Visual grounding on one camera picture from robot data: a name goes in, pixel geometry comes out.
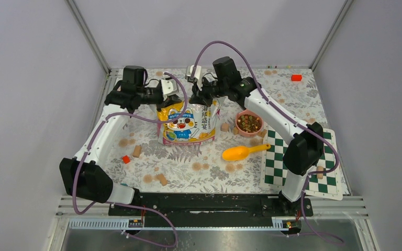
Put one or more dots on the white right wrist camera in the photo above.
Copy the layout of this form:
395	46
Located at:
193	74

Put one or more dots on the wooden block left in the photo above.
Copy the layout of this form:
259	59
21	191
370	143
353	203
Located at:
137	151

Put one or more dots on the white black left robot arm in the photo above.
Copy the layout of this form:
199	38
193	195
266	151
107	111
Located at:
83	174

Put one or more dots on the green white checkerboard mat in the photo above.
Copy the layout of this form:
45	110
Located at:
274	172

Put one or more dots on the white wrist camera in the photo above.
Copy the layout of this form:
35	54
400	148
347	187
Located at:
168	88
193	74

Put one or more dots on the wooden cylinder on checkerboard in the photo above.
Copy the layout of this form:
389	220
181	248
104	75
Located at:
320	170

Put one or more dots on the yellow plastic scoop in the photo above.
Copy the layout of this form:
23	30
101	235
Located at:
242	152

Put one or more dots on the pet food bag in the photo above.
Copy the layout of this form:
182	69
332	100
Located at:
195	125

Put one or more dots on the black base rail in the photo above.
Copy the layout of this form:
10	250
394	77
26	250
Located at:
222	209

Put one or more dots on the red block at back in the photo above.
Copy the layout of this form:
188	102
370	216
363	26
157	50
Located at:
296	77

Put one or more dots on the floral table mat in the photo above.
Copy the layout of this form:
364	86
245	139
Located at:
200	168

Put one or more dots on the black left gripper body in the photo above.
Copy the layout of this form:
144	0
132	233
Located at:
151	96

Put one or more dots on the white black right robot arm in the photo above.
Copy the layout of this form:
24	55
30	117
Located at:
304	144

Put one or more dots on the wooden cylinder near bowl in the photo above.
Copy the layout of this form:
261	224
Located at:
224	127

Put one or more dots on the red block at front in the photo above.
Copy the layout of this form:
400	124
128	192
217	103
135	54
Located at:
126	159

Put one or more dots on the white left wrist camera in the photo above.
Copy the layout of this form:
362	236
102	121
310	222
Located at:
168	88

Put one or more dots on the wooden block front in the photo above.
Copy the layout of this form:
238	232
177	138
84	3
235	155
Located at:
162	179

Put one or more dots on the pink pet food bowl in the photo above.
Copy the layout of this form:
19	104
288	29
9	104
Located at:
248	124

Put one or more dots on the red block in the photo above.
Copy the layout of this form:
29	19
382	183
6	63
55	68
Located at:
296	77
126	159

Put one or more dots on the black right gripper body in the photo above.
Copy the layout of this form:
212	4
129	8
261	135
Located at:
208	91

